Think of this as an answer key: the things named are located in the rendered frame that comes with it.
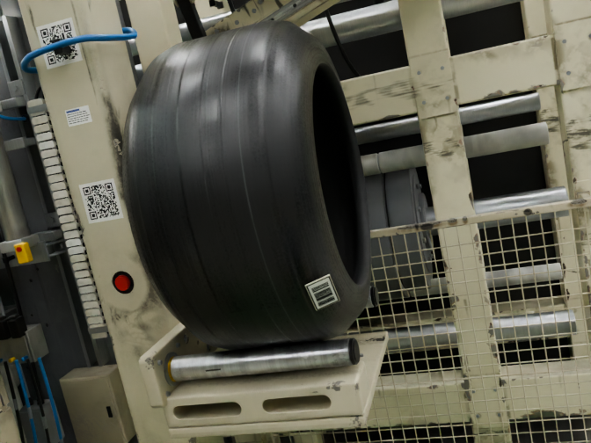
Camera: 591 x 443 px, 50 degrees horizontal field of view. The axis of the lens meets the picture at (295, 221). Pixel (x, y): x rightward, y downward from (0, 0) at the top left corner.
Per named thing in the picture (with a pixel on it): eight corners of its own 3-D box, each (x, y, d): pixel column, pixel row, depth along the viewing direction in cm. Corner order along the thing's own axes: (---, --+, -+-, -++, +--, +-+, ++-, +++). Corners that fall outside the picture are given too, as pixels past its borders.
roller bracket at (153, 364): (149, 410, 111) (136, 359, 109) (228, 326, 148) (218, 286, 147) (166, 409, 110) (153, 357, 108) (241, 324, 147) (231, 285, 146)
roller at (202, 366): (167, 386, 113) (162, 362, 112) (178, 374, 117) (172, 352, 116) (357, 369, 103) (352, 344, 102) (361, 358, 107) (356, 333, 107)
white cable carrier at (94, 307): (91, 338, 125) (25, 101, 117) (105, 330, 130) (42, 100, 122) (111, 337, 124) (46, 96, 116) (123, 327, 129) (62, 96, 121)
